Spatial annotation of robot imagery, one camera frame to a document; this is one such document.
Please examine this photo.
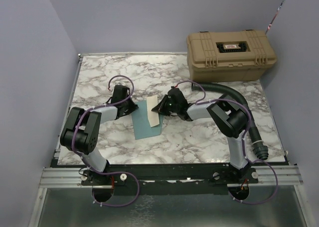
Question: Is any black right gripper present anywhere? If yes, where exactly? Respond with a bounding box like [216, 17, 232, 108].
[152, 95, 179, 117]

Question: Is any beige paper letter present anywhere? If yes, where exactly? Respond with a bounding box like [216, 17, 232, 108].
[146, 95, 160, 127]

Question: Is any light blue paper envelope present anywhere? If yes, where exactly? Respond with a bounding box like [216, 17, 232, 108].
[131, 100, 163, 140]

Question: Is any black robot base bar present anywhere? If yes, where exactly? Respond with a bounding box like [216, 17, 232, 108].
[49, 149, 260, 195]

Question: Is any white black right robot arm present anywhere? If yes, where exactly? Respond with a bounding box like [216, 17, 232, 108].
[152, 87, 251, 183]

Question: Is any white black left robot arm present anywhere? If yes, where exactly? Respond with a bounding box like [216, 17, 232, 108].
[60, 85, 138, 185]

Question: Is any tan plastic tool case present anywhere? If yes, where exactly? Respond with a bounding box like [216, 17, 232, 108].
[186, 30, 277, 83]

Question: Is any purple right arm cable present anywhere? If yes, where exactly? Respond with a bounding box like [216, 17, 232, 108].
[174, 80, 279, 205]

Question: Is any aluminium rail frame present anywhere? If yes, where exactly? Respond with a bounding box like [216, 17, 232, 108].
[26, 53, 309, 227]

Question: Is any black corrugated hose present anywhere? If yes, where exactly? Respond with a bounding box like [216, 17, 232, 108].
[191, 81, 269, 161]

